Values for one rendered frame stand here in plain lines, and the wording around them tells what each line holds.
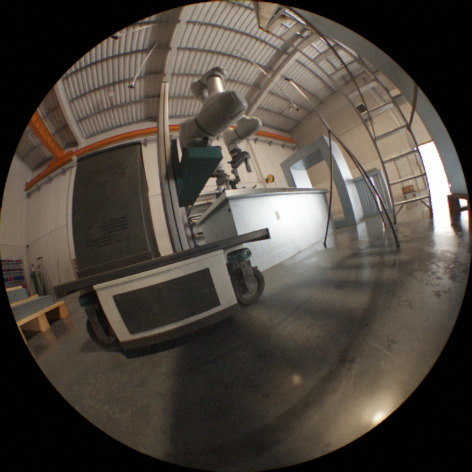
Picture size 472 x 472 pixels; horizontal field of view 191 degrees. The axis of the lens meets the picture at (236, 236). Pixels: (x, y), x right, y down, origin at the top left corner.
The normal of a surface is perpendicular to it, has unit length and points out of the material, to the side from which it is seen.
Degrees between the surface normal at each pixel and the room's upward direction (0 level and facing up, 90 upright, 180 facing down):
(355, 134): 90
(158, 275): 90
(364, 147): 90
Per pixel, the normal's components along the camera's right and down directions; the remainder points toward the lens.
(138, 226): 0.46, -0.12
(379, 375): -0.26, -0.96
